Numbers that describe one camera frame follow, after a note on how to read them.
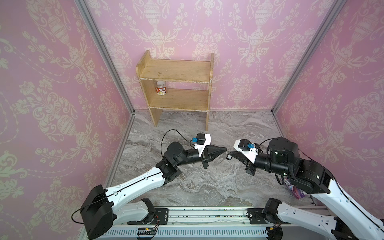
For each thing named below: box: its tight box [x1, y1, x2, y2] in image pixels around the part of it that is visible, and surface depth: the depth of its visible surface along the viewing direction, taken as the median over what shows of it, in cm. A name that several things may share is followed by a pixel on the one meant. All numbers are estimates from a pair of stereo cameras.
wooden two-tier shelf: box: [136, 50, 214, 132], surface depth 89 cm
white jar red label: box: [155, 80, 167, 96], surface depth 102 cm
